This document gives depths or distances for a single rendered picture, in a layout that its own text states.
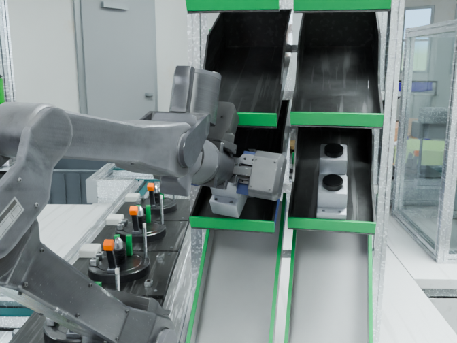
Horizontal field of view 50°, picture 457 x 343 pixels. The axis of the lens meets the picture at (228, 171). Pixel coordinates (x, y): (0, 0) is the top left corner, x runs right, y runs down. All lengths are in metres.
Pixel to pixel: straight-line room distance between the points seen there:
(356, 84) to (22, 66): 4.66
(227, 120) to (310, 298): 0.36
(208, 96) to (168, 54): 5.96
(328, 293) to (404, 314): 0.44
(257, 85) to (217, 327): 0.40
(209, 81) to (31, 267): 0.31
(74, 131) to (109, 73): 5.46
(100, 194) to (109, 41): 3.87
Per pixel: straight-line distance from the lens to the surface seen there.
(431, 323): 1.26
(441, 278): 1.50
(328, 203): 0.76
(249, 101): 0.78
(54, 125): 0.36
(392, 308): 1.29
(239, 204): 0.73
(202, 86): 0.57
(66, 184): 2.90
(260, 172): 0.64
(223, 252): 0.89
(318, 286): 0.87
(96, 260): 1.17
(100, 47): 5.78
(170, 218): 1.53
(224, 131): 0.64
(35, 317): 1.04
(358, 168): 0.90
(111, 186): 2.10
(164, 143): 0.48
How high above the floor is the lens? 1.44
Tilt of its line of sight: 13 degrees down
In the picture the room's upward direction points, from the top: straight up
